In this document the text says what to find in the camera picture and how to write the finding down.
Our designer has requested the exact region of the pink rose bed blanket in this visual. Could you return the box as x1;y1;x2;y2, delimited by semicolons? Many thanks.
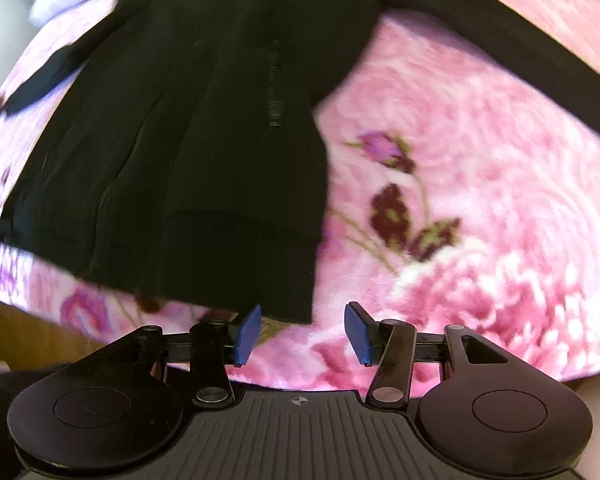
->
0;0;600;391

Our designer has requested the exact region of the black zip fleece jacket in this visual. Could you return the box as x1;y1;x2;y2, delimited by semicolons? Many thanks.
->
0;0;600;324

